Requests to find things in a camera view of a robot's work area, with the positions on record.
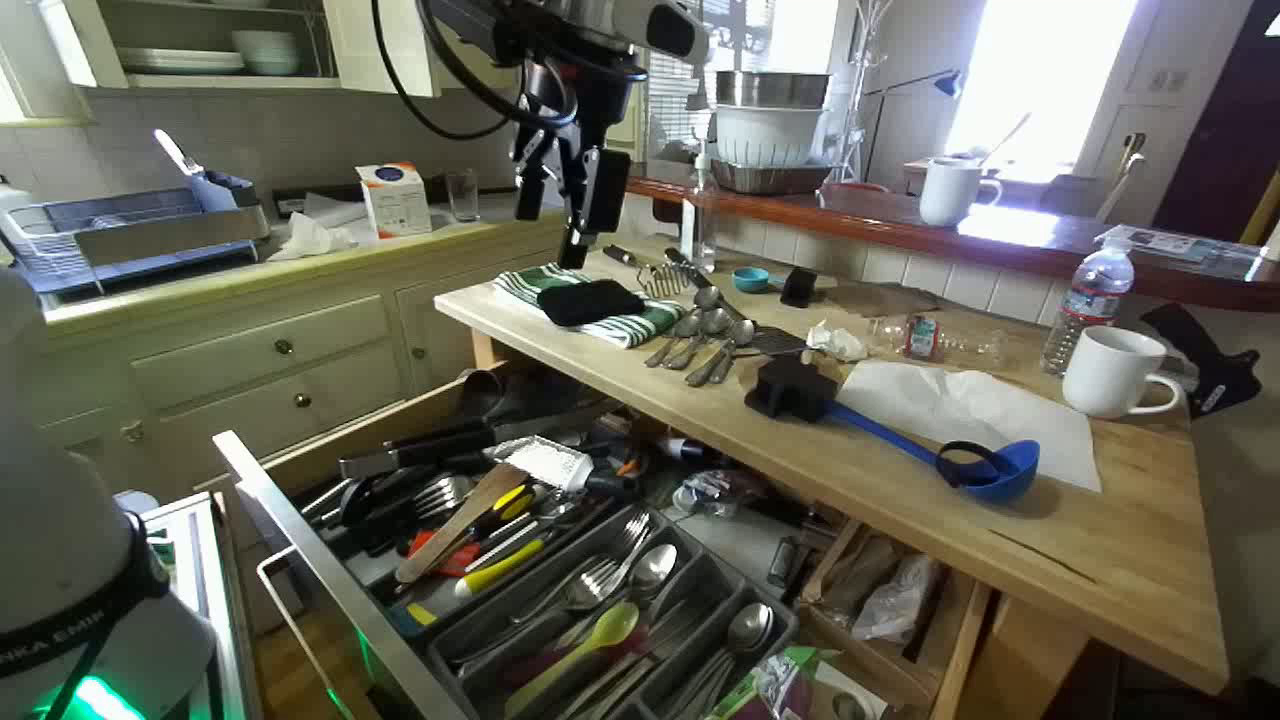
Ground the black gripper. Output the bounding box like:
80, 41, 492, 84
492, 0, 638, 267

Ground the grey cutlery tray organizer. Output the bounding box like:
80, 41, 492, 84
422, 508, 795, 720

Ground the black pouch on table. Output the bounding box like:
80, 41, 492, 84
1144, 305, 1259, 416

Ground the green plastic spoon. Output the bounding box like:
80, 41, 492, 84
502, 601, 638, 720

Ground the green and white towel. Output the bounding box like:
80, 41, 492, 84
496, 262, 683, 346

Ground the open wooden kitchen drawer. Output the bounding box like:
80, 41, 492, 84
214, 369, 989, 720

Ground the blue handled scoop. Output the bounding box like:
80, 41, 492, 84
743, 356, 1042, 508

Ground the small blue round object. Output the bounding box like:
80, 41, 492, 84
733, 267, 772, 291

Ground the blue dish rack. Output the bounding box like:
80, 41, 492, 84
0, 175, 268, 298

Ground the silver metal spoon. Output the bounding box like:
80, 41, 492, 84
683, 317, 759, 393

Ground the silver spoon in tray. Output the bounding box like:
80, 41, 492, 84
563, 542, 676, 610

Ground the wooden handled spatula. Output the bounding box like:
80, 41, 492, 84
394, 464, 523, 586

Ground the yellow handled tool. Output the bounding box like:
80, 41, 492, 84
409, 537, 549, 628

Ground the clear plastic water bottle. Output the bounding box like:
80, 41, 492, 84
1041, 241, 1137, 376

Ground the dark wooden bar counter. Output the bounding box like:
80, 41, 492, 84
627, 175, 1280, 310

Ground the small white carton box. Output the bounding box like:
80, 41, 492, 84
357, 165, 431, 241

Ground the white ceramic mug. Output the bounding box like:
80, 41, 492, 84
1058, 324, 1183, 418

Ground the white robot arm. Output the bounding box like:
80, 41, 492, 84
0, 270, 214, 720

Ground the black cloth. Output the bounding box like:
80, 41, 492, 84
537, 278, 642, 326

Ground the white mug on counter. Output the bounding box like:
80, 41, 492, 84
914, 156, 1003, 229

